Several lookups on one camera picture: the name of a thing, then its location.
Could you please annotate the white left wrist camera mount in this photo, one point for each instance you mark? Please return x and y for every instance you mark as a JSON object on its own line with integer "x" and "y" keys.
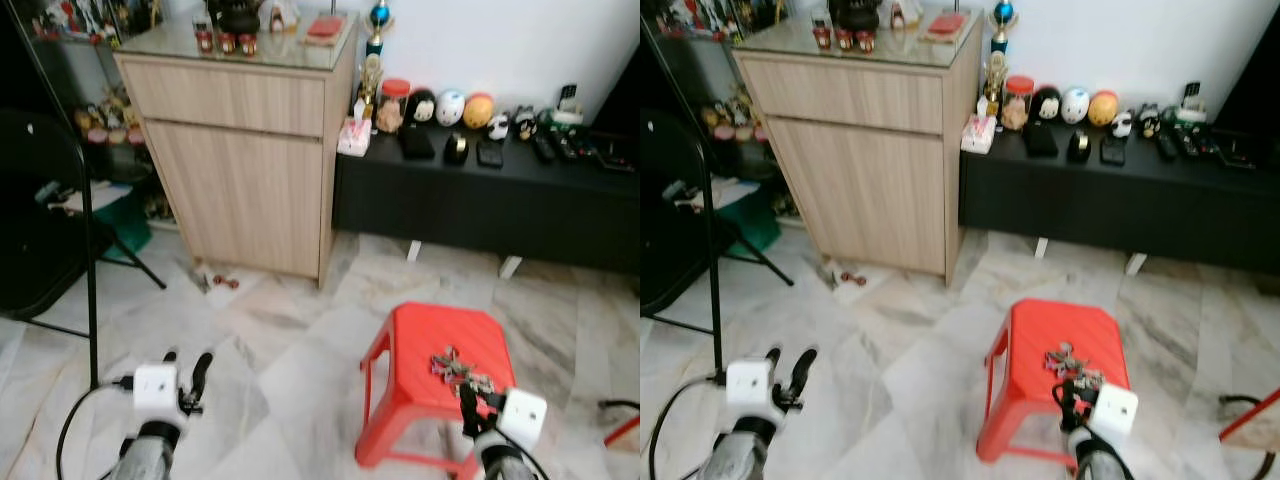
{"x": 749, "y": 383}
{"x": 155, "y": 389}

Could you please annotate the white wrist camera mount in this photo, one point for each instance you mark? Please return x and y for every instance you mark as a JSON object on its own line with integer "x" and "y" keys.
{"x": 749, "y": 383}
{"x": 523, "y": 417}
{"x": 1114, "y": 410}
{"x": 155, "y": 389}

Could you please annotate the red plastic stool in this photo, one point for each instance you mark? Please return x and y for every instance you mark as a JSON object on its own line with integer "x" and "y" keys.
{"x": 420, "y": 345}
{"x": 1030, "y": 340}

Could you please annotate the orange round figurine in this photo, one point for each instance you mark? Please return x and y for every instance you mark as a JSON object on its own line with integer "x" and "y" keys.
{"x": 1103, "y": 107}
{"x": 479, "y": 110}

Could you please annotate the light wooden cabinet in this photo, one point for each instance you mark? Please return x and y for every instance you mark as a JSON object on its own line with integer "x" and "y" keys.
{"x": 240, "y": 180}
{"x": 860, "y": 180}

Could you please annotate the green bag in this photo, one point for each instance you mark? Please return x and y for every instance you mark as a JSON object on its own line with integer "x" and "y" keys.
{"x": 125, "y": 225}
{"x": 750, "y": 220}

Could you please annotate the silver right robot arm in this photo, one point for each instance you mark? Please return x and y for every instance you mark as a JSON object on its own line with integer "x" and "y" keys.
{"x": 505, "y": 462}
{"x": 1098, "y": 458}

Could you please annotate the black teapot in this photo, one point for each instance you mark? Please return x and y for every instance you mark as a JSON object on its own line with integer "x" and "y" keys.
{"x": 858, "y": 15}
{"x": 238, "y": 17}

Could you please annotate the clear jar with red lid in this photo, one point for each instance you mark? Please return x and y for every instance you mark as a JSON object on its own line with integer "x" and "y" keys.
{"x": 1017, "y": 102}
{"x": 393, "y": 105}

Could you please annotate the black round figurine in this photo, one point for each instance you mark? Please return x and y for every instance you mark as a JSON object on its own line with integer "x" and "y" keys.
{"x": 421, "y": 106}
{"x": 1046, "y": 103}

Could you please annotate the metal key bunch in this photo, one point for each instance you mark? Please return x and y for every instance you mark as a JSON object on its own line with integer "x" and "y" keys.
{"x": 1068, "y": 360}
{"x": 455, "y": 367}

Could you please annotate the gold trophy with blue ball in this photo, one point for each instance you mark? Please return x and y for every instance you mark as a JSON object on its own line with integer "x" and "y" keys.
{"x": 376, "y": 50}
{"x": 1000, "y": 50}

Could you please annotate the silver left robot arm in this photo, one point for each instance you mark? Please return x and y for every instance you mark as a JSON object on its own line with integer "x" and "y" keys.
{"x": 738, "y": 452}
{"x": 145, "y": 455}

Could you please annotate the black low console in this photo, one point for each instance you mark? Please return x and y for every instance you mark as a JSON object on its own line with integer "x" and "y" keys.
{"x": 480, "y": 205}
{"x": 1110, "y": 205}

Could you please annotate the red flat box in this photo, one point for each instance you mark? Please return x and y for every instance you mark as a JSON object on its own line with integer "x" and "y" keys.
{"x": 946, "y": 25}
{"x": 325, "y": 27}

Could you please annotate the black folding chair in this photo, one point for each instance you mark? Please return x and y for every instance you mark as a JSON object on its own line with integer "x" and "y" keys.
{"x": 40, "y": 220}
{"x": 670, "y": 220}

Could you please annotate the small panda figurine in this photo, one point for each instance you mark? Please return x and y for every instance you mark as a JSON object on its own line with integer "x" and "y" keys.
{"x": 1122, "y": 124}
{"x": 498, "y": 127}

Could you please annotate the white round figurine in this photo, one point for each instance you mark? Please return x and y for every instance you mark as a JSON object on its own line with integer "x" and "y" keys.
{"x": 451, "y": 108}
{"x": 1075, "y": 105}

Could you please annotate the red edged board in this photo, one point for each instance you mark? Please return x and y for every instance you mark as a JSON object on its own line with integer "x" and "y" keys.
{"x": 1250, "y": 425}
{"x": 625, "y": 432}

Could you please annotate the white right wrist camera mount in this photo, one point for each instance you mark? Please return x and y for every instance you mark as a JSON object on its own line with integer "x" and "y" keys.
{"x": 523, "y": 417}
{"x": 1114, "y": 410}

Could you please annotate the pink tissue box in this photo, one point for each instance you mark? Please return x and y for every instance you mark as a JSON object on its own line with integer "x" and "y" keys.
{"x": 354, "y": 138}
{"x": 978, "y": 135}

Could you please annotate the black wallet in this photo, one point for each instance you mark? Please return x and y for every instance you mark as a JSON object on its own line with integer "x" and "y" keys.
{"x": 417, "y": 143}
{"x": 1040, "y": 140}

